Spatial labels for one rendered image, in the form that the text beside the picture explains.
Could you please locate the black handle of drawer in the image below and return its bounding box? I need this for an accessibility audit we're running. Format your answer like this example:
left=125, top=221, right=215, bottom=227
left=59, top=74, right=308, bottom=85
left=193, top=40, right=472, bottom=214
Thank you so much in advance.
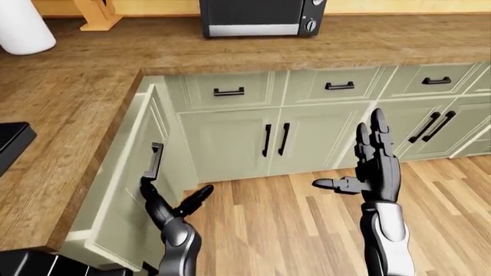
left=143, top=141, right=166, bottom=179

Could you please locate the pale green drawer front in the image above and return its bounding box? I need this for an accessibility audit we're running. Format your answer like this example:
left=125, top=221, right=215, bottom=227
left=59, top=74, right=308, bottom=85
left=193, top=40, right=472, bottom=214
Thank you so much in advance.
left=383, top=62, right=485, bottom=99
left=282, top=67, right=385, bottom=105
left=179, top=71, right=279, bottom=110

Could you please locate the black cabinet door handle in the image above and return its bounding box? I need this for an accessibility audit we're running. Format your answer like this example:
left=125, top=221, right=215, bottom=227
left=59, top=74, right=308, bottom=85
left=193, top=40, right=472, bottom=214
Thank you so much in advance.
left=421, top=110, right=458, bottom=143
left=261, top=123, right=273, bottom=158
left=278, top=122, right=292, bottom=156
left=407, top=111, right=443, bottom=145

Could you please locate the pale green cabinet door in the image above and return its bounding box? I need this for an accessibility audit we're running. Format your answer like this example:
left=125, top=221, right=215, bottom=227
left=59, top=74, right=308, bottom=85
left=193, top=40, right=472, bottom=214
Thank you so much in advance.
left=267, top=102, right=372, bottom=176
left=377, top=97, right=460, bottom=163
left=177, top=106, right=284, bottom=184
left=447, top=94, right=491, bottom=159

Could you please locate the black flat cooktop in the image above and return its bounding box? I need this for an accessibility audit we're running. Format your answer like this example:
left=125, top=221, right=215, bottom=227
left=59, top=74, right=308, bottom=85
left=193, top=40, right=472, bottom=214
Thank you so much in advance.
left=0, top=121, right=38, bottom=177

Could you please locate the black silver microwave oven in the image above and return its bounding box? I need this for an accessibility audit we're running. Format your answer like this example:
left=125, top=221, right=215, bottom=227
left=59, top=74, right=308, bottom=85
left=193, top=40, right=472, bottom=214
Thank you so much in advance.
left=199, top=0, right=328, bottom=40

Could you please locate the light wooden knife block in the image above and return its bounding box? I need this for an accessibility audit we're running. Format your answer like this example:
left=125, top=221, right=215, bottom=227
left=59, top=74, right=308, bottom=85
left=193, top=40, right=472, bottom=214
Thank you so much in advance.
left=74, top=0, right=124, bottom=32

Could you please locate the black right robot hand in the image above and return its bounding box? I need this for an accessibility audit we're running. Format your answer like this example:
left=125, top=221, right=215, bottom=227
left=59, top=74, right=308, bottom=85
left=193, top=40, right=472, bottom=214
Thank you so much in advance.
left=312, top=107, right=403, bottom=205

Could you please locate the pale green drawer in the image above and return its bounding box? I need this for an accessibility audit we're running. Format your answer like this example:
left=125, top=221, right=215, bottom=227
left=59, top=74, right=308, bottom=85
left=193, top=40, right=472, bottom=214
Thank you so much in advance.
left=179, top=71, right=279, bottom=110
left=63, top=83, right=201, bottom=267
left=282, top=67, right=385, bottom=105
left=383, top=62, right=485, bottom=99

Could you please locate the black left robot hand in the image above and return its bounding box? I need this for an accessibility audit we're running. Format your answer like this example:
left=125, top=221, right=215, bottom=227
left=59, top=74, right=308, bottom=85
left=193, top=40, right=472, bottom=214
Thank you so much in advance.
left=139, top=176, right=215, bottom=231

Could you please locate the black appliance with silver lines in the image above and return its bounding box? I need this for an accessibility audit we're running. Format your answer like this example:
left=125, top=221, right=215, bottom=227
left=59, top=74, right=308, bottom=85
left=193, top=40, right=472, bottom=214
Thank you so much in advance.
left=0, top=248, right=159, bottom=276

